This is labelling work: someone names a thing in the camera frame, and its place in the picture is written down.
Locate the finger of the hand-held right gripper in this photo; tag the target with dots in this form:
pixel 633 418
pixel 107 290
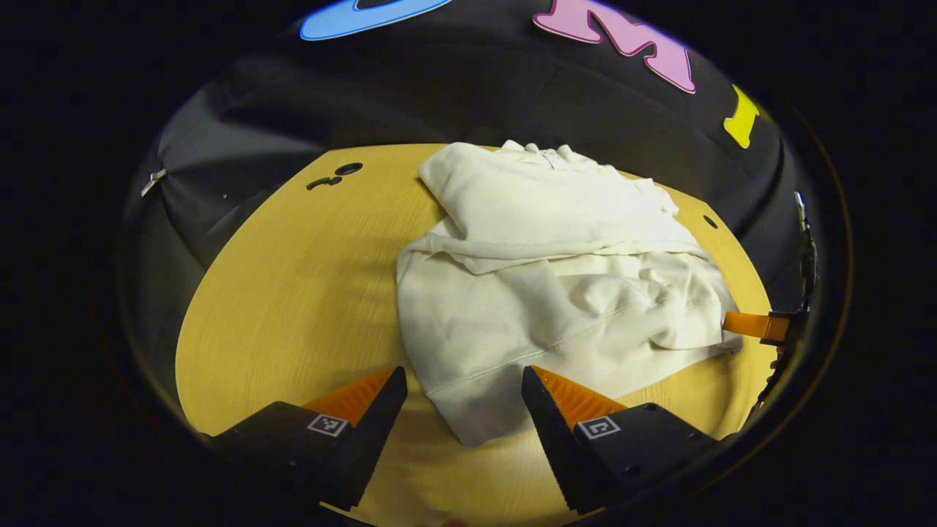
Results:
pixel 754 326

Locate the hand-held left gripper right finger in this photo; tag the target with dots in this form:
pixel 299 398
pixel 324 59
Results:
pixel 556 439

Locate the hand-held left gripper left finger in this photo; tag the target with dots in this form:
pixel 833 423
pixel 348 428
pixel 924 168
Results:
pixel 373 439

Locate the white sweatshirt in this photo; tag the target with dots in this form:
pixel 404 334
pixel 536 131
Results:
pixel 549 307

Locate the small black table fitting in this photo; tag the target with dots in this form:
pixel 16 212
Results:
pixel 337 174

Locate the silver cloth clip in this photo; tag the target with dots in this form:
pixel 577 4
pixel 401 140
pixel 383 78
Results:
pixel 153 181

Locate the black backdrop cloth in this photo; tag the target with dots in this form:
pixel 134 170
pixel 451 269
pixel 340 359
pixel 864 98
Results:
pixel 439 95

